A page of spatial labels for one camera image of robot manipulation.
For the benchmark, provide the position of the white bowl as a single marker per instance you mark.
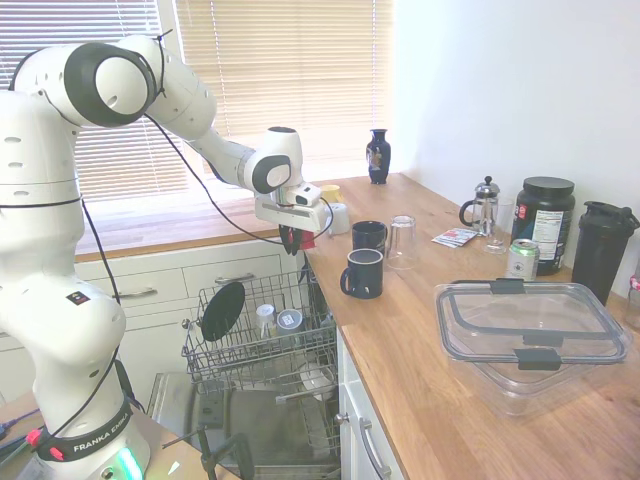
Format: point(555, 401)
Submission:
point(315, 382)

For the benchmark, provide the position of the stainless steel dishwasher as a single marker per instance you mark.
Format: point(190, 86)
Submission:
point(260, 425)

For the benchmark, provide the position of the dark blue white-rimmed mug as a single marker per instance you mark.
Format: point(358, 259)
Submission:
point(365, 277)

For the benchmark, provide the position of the dark blue printed mug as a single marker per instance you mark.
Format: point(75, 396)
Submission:
point(369, 236)

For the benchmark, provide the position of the black shaker bottle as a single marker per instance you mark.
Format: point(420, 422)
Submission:
point(597, 250)

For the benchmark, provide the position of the tall clear tumbler glass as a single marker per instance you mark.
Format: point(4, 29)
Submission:
point(402, 242)

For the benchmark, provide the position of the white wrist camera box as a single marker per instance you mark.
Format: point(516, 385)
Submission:
point(305, 195)

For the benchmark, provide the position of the red mug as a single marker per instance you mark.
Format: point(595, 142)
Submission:
point(308, 241)

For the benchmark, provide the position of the round silver cabinet knob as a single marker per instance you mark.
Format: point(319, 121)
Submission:
point(186, 324)
point(342, 417)

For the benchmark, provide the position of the dark round plate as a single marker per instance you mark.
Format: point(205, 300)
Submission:
point(222, 312)

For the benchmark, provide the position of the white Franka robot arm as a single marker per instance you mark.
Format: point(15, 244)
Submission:
point(50, 150)

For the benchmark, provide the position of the clear plastic cup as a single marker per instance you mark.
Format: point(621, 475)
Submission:
point(265, 320)

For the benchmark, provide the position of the black protein powder tub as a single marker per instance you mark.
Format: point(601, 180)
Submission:
point(547, 220)

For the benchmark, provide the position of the dark blue floral vase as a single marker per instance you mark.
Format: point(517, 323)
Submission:
point(378, 160)

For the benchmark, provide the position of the clear lidded storage container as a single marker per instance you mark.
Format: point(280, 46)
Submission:
point(530, 330)

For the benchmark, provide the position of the green white drink can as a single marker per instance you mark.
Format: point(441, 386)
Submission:
point(522, 260)

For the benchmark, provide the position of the clear pint glass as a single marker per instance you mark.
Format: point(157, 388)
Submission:
point(497, 230)

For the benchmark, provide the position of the glass French press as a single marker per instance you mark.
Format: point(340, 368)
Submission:
point(486, 210)

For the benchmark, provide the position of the pink-capped clear bottle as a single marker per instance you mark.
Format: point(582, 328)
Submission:
point(633, 300)

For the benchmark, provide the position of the narrow slatted window blind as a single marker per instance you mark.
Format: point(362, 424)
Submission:
point(125, 160)

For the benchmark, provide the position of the yellow mug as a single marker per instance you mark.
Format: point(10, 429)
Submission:
point(331, 192)

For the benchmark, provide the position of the red white sachet packet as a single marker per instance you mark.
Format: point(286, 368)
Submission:
point(455, 237)

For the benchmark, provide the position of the white kitchen cabinet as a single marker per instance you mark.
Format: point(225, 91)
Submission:
point(352, 450)
point(160, 310)

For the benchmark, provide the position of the wide slatted window blind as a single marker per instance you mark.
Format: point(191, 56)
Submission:
point(300, 65)

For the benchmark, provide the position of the white mug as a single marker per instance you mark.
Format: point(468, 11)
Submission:
point(340, 220)

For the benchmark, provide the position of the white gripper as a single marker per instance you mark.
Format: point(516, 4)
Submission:
point(290, 217)

